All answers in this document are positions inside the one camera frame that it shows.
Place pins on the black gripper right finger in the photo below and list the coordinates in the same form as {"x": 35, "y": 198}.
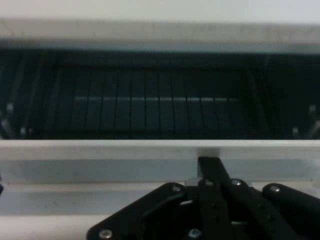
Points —
{"x": 262, "y": 215}

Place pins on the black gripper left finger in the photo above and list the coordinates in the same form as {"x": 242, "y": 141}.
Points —
{"x": 150, "y": 212}

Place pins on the white oven door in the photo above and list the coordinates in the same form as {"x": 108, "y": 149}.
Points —
{"x": 100, "y": 150}

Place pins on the white toaster oven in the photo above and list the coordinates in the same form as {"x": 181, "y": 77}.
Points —
{"x": 150, "y": 32}

